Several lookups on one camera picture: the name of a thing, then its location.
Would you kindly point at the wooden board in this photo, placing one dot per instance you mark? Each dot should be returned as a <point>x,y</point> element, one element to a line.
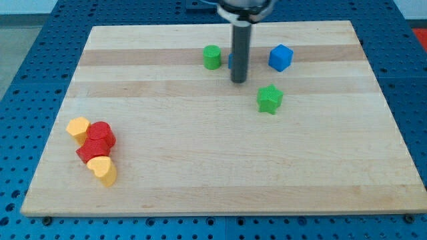
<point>191,142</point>

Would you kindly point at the red hexagon block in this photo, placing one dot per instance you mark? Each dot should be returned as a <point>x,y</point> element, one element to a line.
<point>93,148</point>

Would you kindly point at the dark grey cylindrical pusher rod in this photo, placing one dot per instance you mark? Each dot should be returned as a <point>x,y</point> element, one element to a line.
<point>241,36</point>

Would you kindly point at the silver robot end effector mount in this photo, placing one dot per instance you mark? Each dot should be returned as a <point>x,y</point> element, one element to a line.
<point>245,11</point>

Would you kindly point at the red cylinder block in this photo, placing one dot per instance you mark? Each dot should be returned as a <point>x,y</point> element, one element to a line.
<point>102,131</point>

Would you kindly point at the yellow hexagon block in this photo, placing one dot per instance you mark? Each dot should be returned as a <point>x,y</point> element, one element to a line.
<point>77,128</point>

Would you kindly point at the yellow heart block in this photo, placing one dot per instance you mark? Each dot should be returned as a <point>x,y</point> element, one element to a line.
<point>104,169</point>

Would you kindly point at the blue cube block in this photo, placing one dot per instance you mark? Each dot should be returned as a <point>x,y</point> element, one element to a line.
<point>280,58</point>

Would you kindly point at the blue block behind rod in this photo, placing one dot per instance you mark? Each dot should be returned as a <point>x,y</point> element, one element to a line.
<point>230,58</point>

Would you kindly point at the green cylinder block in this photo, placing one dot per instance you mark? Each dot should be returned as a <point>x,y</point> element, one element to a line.
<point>212,57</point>

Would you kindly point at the green star block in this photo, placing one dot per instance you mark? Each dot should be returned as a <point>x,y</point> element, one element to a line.
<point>269,99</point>

